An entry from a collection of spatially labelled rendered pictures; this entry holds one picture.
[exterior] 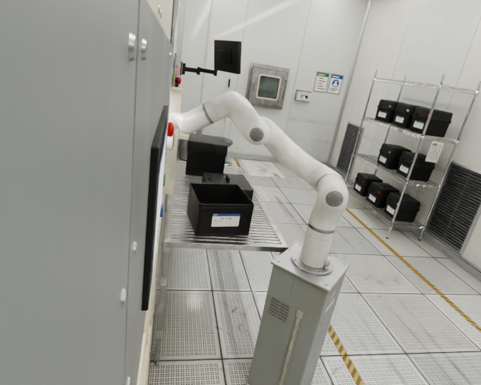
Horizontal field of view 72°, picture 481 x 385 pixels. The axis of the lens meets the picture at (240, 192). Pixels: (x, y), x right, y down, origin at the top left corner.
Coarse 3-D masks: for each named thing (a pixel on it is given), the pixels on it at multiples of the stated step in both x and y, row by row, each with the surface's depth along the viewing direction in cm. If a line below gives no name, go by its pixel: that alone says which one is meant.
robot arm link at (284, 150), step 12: (276, 132) 138; (264, 144) 142; (276, 144) 136; (288, 144) 133; (276, 156) 136; (288, 156) 133; (300, 156) 133; (288, 168) 137; (300, 168) 134; (312, 168) 135; (324, 168) 140; (312, 180) 142
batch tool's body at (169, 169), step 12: (180, 96) 156; (180, 108) 158; (168, 132) 91; (168, 156) 166; (168, 168) 168; (168, 180) 170; (168, 192) 173; (156, 252) 121; (156, 264) 121; (156, 288) 181
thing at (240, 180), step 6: (204, 174) 215; (210, 174) 217; (216, 174) 219; (222, 174) 221; (228, 174) 223; (204, 180) 211; (210, 180) 206; (216, 180) 207; (222, 180) 209; (228, 180) 206; (234, 180) 213; (240, 180) 215; (246, 180) 217; (240, 186) 204; (246, 186) 206; (246, 192) 201; (252, 192) 202; (252, 198) 204
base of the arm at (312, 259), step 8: (312, 232) 142; (320, 232) 140; (304, 240) 148; (312, 240) 143; (320, 240) 141; (328, 240) 142; (304, 248) 147; (312, 248) 143; (320, 248) 142; (328, 248) 144; (296, 256) 153; (304, 256) 147; (312, 256) 144; (320, 256) 144; (296, 264) 147; (304, 264) 148; (312, 264) 145; (320, 264) 146; (328, 264) 146; (312, 272) 143; (320, 272) 143; (328, 272) 145
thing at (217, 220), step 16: (192, 192) 167; (208, 192) 181; (224, 192) 184; (240, 192) 179; (192, 208) 166; (208, 208) 154; (224, 208) 157; (240, 208) 159; (192, 224) 165; (208, 224) 157; (224, 224) 160; (240, 224) 163
